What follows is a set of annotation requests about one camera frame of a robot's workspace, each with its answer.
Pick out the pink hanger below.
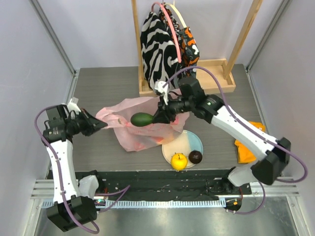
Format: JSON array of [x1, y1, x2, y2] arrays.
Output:
[[150, 1, 182, 63]]

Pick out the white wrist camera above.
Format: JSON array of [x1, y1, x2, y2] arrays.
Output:
[[66, 97, 81, 115], [154, 81, 169, 105]]

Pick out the white slotted cable duct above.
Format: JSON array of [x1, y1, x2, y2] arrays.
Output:
[[43, 199, 226, 209]]

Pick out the fake green avocado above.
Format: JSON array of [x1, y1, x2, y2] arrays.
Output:
[[130, 113, 154, 127]]

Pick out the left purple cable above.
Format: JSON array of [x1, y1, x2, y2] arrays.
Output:
[[33, 105, 132, 234]]

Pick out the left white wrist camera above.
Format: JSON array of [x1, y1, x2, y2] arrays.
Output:
[[66, 97, 81, 115]]

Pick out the wooden clothes rack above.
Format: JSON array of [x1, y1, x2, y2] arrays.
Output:
[[131, 0, 262, 96]]

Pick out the cream wooden hanger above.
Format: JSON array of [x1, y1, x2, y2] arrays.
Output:
[[164, 2, 187, 28]]

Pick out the orange black patterned garment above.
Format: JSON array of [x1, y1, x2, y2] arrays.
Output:
[[164, 5, 200, 70]]

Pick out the pink plastic bag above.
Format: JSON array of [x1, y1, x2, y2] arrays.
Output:
[[96, 96, 189, 151]]

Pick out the cream and blue plate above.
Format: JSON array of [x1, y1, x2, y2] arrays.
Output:
[[161, 130, 203, 169]]

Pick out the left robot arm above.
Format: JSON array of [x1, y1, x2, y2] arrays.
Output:
[[41, 101, 107, 232]]

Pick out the black white zebra garment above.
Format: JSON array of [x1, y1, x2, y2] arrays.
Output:
[[140, 11, 179, 89]]

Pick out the fake mangosteen green leaves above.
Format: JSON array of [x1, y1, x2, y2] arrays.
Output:
[[189, 150, 203, 164]]

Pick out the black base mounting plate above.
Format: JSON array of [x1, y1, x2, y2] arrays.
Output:
[[75, 170, 252, 202]]

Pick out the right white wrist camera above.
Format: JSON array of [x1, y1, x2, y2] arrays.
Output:
[[154, 81, 169, 105]]

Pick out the orange folded cloth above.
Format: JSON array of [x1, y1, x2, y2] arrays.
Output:
[[234, 121, 266, 164]]

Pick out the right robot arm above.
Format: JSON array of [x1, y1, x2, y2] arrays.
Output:
[[153, 77, 291, 194]]

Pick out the fake orange fruit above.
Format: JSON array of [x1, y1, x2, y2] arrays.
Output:
[[170, 153, 188, 171]]

